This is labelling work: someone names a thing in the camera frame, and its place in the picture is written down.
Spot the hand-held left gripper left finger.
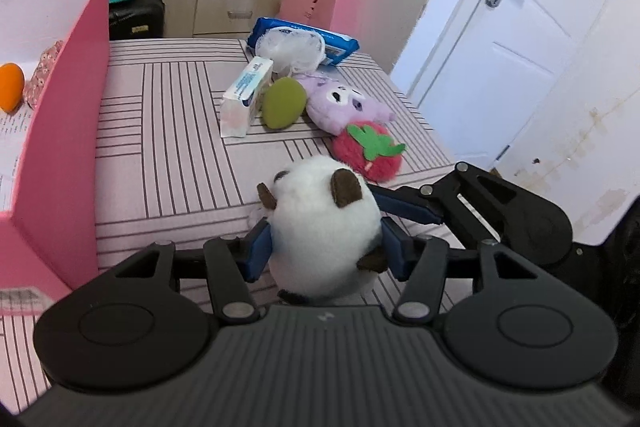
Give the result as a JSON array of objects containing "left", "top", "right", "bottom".
[{"left": 115, "top": 222, "right": 275, "bottom": 326}]

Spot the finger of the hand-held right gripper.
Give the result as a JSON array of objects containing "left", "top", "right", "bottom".
[{"left": 369, "top": 161, "right": 518, "bottom": 245}]

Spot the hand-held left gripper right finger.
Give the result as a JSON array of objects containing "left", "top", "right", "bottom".
[{"left": 381, "top": 217, "right": 539, "bottom": 328}]

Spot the red strawberry plush toy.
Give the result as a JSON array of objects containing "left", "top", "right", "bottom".
[{"left": 332, "top": 119, "right": 407, "bottom": 186}]

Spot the white panda plush toy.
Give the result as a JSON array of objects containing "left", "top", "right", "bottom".
[{"left": 248, "top": 155, "right": 396, "bottom": 306}]

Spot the purple plush toy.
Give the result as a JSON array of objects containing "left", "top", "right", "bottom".
[{"left": 295, "top": 74, "right": 397, "bottom": 136}]

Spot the pink cardboard box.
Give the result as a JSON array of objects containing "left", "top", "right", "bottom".
[{"left": 0, "top": 0, "right": 112, "bottom": 293}]

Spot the pink striped bedsheet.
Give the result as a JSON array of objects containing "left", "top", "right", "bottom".
[{"left": 0, "top": 38, "right": 457, "bottom": 414}]

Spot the white door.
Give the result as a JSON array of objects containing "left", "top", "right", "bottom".
[{"left": 390, "top": 0, "right": 640, "bottom": 170}]

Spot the green plush toy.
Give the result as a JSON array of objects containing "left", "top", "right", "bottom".
[{"left": 261, "top": 77, "right": 308, "bottom": 130}]

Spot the white blue tissue box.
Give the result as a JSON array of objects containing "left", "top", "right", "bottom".
[{"left": 221, "top": 56, "right": 275, "bottom": 138}]

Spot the blue wet wipes pack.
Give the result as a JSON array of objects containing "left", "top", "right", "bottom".
[{"left": 247, "top": 17, "right": 361, "bottom": 68}]

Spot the white mesh bath puff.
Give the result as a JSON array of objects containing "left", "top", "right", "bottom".
[{"left": 257, "top": 28, "right": 327, "bottom": 78}]

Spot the white printed paper sheet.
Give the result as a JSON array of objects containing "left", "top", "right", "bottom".
[{"left": 0, "top": 104, "right": 39, "bottom": 212}]

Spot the black suitcase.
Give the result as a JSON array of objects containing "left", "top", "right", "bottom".
[{"left": 108, "top": 0, "right": 166, "bottom": 42}]

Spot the floral fabric pouch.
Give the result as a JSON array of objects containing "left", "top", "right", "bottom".
[{"left": 22, "top": 39, "right": 65, "bottom": 110}]

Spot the orange plush toy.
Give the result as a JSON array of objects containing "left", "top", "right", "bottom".
[{"left": 0, "top": 63, "right": 25, "bottom": 112}]

